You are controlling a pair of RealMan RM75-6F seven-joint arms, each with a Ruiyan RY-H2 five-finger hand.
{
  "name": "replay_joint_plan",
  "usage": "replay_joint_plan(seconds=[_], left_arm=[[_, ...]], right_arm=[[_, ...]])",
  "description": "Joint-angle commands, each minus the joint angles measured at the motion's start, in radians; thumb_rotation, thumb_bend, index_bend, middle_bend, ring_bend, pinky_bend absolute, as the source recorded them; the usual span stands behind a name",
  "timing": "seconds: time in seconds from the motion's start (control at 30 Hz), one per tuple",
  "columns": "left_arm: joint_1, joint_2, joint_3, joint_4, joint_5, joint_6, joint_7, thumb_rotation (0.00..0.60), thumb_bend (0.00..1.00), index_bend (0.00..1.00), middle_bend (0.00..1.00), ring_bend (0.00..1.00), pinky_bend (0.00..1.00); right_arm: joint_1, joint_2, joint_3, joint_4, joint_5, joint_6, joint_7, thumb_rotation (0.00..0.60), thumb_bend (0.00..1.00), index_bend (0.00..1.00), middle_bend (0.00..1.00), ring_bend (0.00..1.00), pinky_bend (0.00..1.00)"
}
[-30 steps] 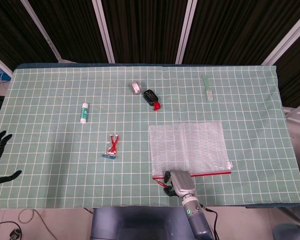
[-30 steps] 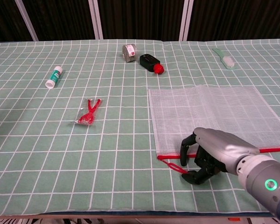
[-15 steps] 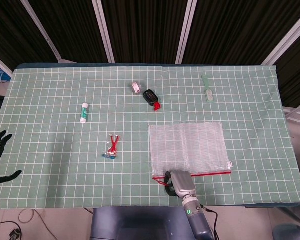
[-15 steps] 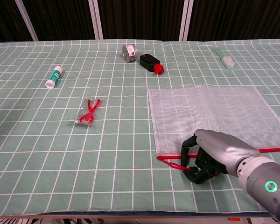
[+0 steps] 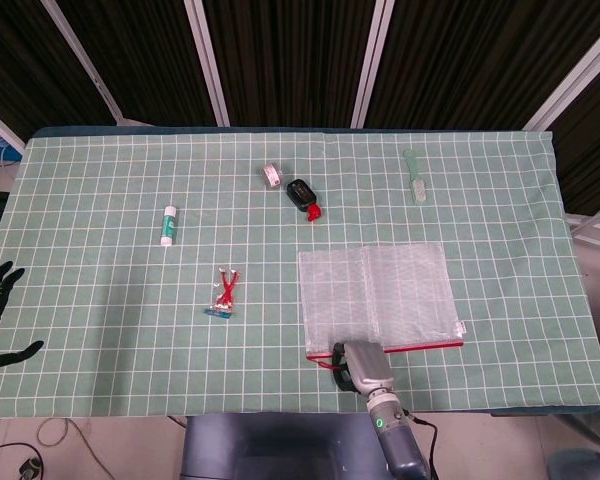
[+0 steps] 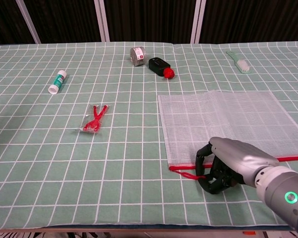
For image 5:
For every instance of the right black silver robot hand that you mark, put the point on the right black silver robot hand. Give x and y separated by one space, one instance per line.
370 365

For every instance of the clear mesh zipper pouch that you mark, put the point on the clear mesh zipper pouch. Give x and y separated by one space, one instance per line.
380 300

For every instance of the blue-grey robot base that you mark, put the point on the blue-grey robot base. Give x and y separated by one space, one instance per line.
280 445

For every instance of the green grid tablecloth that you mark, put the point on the green grid tablecloth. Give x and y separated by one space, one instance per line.
130 325

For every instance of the packet of red hooks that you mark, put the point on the packet of red hooks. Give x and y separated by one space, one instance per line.
225 296

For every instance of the light green brush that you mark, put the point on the light green brush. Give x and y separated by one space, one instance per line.
418 189

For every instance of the black bottle red cap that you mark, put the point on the black bottle red cap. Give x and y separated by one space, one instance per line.
300 195

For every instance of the green white glue stick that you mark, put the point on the green white glue stick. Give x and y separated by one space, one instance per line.
169 226

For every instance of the silver tape roll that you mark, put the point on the silver tape roll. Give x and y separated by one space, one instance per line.
271 175

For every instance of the white partition frame post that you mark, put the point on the white partition frame post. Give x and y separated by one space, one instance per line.
87 65
575 75
372 60
207 60

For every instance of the white metal side rail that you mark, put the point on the white metal side rail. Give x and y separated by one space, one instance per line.
592 225

